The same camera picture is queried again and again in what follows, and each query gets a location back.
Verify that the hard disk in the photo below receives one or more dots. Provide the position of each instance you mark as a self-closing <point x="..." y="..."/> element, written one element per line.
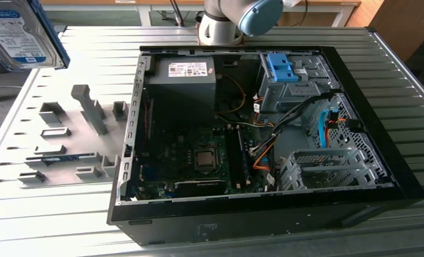
<point x="14" y="34"/>

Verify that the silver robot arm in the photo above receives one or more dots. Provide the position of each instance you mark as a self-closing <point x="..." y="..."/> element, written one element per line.
<point x="219" y="29"/>

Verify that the metal disk bay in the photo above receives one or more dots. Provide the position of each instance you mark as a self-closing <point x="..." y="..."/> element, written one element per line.
<point x="323" y="167"/>

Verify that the CPU socket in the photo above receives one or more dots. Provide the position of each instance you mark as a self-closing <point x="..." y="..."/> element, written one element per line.
<point x="205" y="146"/>

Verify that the silver CPU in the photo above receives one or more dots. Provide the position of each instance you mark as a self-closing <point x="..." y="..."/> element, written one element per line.
<point x="205" y="158"/>

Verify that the black RAM slot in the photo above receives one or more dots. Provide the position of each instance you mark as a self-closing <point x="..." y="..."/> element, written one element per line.
<point x="232" y="160"/>

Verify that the installed RAM stick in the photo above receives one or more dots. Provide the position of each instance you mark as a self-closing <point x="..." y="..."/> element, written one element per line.
<point x="244" y="160"/>

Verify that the green motherboard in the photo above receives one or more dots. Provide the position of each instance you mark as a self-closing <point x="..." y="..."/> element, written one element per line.
<point x="169" y="166"/>

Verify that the black graphics card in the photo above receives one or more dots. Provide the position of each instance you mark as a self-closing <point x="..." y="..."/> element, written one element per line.
<point x="201" y="186"/>

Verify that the grey power supply unit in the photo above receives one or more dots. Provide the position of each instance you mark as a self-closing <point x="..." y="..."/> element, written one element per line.
<point x="188" y="70"/>

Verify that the grey metal drive cage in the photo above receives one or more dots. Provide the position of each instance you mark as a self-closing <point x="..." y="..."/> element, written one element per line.
<point x="297" y="92"/>

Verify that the black PC case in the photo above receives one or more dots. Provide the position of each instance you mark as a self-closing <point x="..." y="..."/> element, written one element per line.
<point x="233" y="222"/>

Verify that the grey parts rack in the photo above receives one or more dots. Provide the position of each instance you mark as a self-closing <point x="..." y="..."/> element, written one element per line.
<point x="72" y="144"/>

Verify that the loose RAM stick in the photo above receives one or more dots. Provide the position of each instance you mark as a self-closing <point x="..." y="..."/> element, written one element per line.
<point x="60" y="159"/>

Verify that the brown wooden cabinet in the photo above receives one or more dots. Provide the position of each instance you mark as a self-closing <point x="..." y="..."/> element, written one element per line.
<point x="404" y="26"/>

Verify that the blue plastic drive bracket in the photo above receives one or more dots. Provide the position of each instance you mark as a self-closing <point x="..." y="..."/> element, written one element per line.
<point x="281" y="69"/>

